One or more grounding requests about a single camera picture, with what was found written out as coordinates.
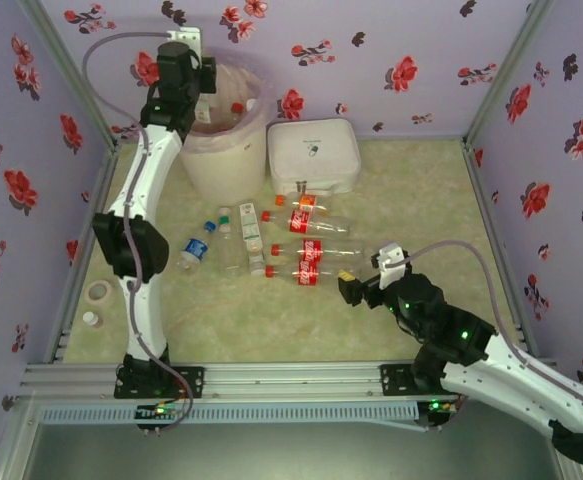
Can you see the Coca-Cola bottle red cap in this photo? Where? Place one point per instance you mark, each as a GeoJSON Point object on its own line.
{"type": "Point", "coordinates": [298, 221]}
{"type": "Point", "coordinates": [311, 250]}
{"type": "Point", "coordinates": [305, 274]}

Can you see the clear bottle red cap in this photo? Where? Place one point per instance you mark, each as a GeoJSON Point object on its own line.
{"type": "Point", "coordinates": [236, 108]}

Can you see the clear bottle white cap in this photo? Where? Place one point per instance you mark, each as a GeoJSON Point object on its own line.
{"type": "Point", "coordinates": [251, 104]}

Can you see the orange cap clear bottle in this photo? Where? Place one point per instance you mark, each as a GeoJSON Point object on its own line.
{"type": "Point", "coordinates": [307, 202]}

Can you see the clear bottle green-white label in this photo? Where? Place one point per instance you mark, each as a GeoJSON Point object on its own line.
{"type": "Point", "coordinates": [250, 225]}

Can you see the green cap clear bottle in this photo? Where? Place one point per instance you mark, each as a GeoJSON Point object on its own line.
{"type": "Point", "coordinates": [230, 250]}

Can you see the blue cap blue-label bottle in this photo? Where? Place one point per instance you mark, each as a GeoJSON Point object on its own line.
{"type": "Point", "coordinates": [194, 248]}

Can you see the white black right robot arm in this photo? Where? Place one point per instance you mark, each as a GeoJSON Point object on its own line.
{"type": "Point", "coordinates": [521, 390]}

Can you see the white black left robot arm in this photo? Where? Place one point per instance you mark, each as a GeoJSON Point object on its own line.
{"type": "Point", "coordinates": [141, 175]}

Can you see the translucent purple bin liner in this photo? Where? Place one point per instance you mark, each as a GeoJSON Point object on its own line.
{"type": "Point", "coordinates": [226, 85]}

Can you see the cream plastic bin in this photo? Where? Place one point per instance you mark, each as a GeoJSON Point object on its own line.
{"type": "Point", "coordinates": [226, 170]}

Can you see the small circuit board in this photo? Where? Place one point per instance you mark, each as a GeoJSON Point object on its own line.
{"type": "Point", "coordinates": [158, 411]}
{"type": "Point", "coordinates": [438, 406]}

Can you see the white zippered case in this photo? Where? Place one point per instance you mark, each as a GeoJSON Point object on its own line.
{"type": "Point", "coordinates": [316, 150]}

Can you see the beige tape roll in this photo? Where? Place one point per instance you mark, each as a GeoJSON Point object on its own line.
{"type": "Point", "coordinates": [101, 301]}

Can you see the small white cap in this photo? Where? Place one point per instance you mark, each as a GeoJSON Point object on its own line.
{"type": "Point", "coordinates": [91, 318]}

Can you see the aluminium corner post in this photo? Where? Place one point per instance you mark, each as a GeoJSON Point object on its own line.
{"type": "Point", "coordinates": [511, 65]}
{"type": "Point", "coordinates": [66, 65]}

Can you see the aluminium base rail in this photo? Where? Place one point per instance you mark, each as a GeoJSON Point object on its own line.
{"type": "Point", "coordinates": [291, 382]}

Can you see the grey metal frame beam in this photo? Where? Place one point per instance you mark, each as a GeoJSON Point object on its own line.
{"type": "Point", "coordinates": [11, 440]}

